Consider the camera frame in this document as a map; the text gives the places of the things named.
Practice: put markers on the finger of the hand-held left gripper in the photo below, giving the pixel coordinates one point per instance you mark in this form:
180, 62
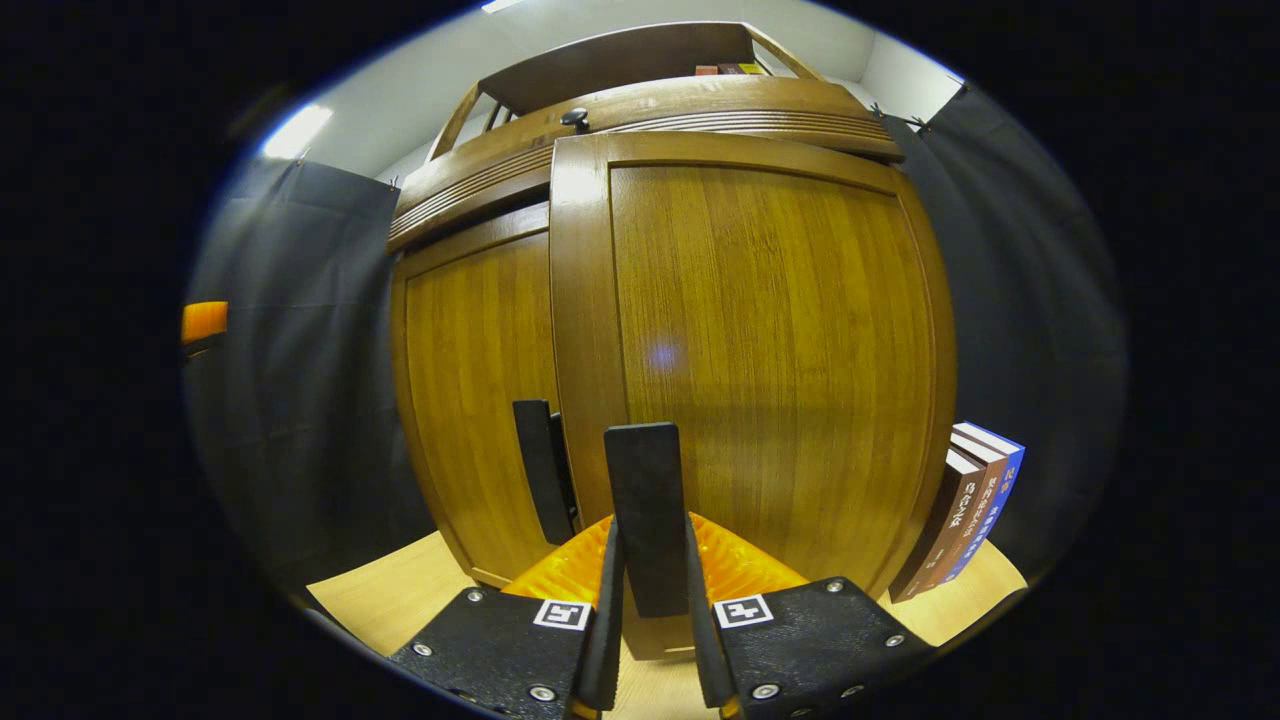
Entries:
205, 322

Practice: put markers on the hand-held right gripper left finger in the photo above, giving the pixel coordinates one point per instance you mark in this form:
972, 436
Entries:
600, 660

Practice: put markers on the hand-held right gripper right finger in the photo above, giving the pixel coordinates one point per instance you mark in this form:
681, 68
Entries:
705, 650

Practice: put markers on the wooden cabinet door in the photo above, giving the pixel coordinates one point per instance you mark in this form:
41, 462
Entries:
470, 380
780, 350

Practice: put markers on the wooden double-door shoe cabinet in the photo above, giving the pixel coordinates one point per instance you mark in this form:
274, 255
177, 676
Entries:
700, 105

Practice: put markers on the black backdrop cloth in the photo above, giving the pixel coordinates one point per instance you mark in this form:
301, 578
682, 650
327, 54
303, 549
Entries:
300, 400

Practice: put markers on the small ceiling light panel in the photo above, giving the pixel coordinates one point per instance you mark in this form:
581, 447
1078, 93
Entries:
297, 130

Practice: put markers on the reddish brown book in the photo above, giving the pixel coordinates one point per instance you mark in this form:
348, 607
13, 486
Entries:
982, 510

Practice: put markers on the blue book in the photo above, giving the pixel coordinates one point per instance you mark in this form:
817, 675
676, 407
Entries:
1003, 485

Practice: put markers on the black round knob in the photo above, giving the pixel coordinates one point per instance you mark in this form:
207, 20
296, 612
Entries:
575, 118

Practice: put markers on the large ceiling light panel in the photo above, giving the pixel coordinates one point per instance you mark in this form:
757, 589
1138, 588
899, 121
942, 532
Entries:
500, 5

